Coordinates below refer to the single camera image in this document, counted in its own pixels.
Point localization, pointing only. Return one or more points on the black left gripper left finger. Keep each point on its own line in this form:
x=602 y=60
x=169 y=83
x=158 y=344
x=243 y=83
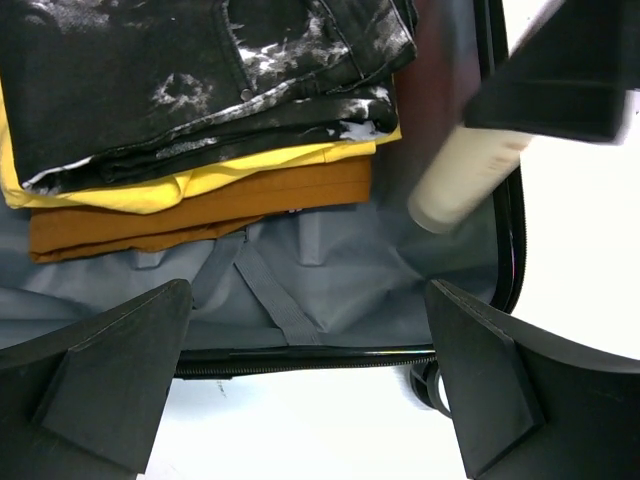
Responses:
x=85 y=401

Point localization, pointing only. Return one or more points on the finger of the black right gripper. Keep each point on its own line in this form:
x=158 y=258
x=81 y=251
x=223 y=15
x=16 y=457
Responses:
x=568 y=77

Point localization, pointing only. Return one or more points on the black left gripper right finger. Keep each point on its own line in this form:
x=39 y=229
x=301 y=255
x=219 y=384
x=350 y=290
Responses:
x=529 y=404

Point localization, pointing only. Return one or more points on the white cylindrical bottle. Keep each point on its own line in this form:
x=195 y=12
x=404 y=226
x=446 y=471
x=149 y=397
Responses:
x=466 y=170

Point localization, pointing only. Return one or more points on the pink and teal kids suitcase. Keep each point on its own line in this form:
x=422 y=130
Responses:
x=338 y=287

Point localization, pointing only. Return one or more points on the yellow shirt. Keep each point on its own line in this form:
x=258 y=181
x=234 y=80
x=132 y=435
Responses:
x=164 y=193

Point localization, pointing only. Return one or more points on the orange brown garment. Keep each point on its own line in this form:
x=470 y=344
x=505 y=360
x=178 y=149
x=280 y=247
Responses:
x=77 y=232

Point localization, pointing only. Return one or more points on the black white patterned jeans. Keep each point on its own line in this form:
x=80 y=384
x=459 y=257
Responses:
x=112 y=93

